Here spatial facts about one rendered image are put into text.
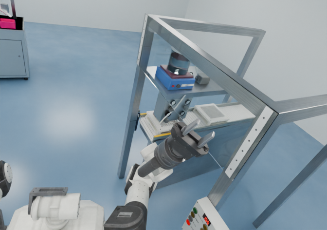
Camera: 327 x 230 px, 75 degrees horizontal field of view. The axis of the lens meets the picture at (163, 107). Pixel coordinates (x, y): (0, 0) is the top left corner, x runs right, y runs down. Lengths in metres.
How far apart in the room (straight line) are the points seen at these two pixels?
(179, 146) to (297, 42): 4.29
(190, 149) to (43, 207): 0.41
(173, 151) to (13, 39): 3.10
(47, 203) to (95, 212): 0.16
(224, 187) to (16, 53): 3.19
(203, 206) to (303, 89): 3.86
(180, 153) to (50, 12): 5.79
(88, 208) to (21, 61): 3.04
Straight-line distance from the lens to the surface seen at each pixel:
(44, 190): 0.69
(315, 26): 4.67
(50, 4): 6.16
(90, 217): 0.76
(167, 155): 0.64
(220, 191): 1.02
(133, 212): 0.76
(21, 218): 0.79
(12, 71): 3.71
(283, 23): 4.97
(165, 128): 1.64
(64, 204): 0.66
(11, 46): 3.54
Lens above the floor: 1.92
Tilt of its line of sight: 34 degrees down
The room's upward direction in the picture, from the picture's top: 16 degrees clockwise
